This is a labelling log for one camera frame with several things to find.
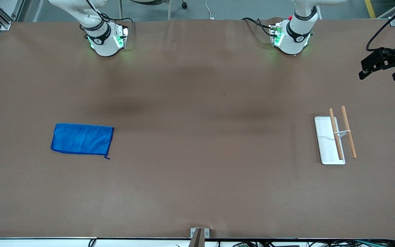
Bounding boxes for blue microfibre towel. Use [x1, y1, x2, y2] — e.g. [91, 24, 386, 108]
[51, 123, 115, 160]

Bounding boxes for white towel rack wooden rods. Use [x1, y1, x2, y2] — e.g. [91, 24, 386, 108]
[314, 106, 357, 165]

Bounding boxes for office chair base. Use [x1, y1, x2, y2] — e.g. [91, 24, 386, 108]
[119, 0, 188, 20]

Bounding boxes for brown table cover sheet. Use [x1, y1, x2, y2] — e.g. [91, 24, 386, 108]
[0, 17, 395, 239]

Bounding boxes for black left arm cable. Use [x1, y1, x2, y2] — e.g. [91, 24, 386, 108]
[366, 0, 395, 52]

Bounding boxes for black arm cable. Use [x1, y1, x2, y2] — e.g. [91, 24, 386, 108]
[86, 0, 135, 33]
[366, 0, 395, 52]

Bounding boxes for black base power cable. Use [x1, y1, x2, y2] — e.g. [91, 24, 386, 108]
[241, 17, 274, 37]

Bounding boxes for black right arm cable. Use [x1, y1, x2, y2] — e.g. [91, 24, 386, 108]
[86, 0, 135, 33]

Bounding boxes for white floor cable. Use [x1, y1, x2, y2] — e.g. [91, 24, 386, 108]
[204, 0, 215, 20]

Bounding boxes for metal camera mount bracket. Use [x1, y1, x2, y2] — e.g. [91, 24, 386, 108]
[190, 227, 210, 247]

